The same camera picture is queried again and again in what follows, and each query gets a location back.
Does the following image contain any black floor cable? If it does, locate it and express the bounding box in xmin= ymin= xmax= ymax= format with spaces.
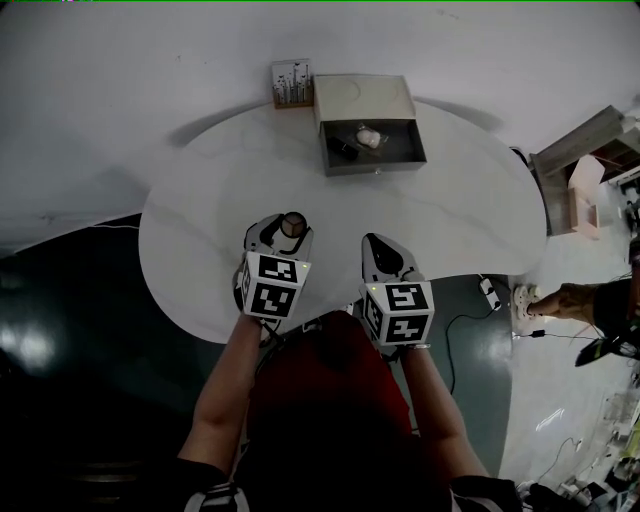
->
xmin=443 ymin=305 xmax=501 ymax=396

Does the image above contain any grey wooden shelf unit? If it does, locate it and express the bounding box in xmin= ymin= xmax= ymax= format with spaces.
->
xmin=528 ymin=104 xmax=640 ymax=237

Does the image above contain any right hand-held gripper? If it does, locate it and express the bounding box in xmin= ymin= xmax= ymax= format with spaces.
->
xmin=352 ymin=232 xmax=435 ymax=362

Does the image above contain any white power strip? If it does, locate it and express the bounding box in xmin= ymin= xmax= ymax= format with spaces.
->
xmin=478 ymin=277 xmax=502 ymax=310

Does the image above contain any person's left forearm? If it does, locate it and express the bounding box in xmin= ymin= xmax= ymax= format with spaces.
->
xmin=176 ymin=310 xmax=267 ymax=479

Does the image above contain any pink open box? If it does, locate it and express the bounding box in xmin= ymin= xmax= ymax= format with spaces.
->
xmin=568 ymin=154 xmax=605 ymax=242

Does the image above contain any person's right forearm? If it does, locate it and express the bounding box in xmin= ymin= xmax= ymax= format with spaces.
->
xmin=398 ymin=343 xmax=490 ymax=482

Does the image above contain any pink makeup puff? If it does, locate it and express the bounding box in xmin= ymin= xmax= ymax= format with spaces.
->
xmin=348 ymin=121 xmax=390 ymax=152

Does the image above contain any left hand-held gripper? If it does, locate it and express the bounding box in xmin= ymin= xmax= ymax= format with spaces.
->
xmin=232 ymin=213 xmax=316 ymax=347

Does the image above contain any black makeup item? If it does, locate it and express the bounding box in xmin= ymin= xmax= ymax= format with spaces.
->
xmin=326 ymin=136 xmax=360 ymax=162

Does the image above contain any person's red top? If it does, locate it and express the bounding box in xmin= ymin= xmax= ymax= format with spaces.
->
xmin=238 ymin=309 xmax=454 ymax=512

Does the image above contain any round brown-lidded makeup jar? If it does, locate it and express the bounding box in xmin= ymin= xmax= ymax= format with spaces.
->
xmin=276 ymin=211 xmax=308 ymax=255

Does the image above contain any grey drawer box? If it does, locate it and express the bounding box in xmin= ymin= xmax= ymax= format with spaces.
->
xmin=311 ymin=73 xmax=429 ymax=178

